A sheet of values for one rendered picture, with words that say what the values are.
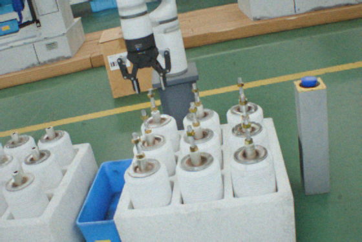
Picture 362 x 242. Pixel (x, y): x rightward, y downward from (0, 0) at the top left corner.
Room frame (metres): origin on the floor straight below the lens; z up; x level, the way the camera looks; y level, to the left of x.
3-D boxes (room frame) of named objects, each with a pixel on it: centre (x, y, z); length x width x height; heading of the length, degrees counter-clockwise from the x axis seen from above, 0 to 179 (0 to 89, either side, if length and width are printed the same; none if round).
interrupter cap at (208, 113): (1.01, -0.05, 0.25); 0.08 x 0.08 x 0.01
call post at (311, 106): (0.93, -0.33, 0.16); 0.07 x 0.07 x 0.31; 81
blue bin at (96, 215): (0.96, 0.24, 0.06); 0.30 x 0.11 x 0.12; 171
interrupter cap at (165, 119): (1.03, 0.07, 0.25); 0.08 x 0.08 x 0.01
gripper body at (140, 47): (1.03, 0.07, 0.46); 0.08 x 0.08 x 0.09
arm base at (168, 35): (1.28, 0.00, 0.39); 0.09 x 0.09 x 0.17; 88
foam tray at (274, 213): (0.90, -0.03, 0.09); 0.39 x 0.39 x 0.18; 81
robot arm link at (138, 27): (1.05, 0.06, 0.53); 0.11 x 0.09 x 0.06; 169
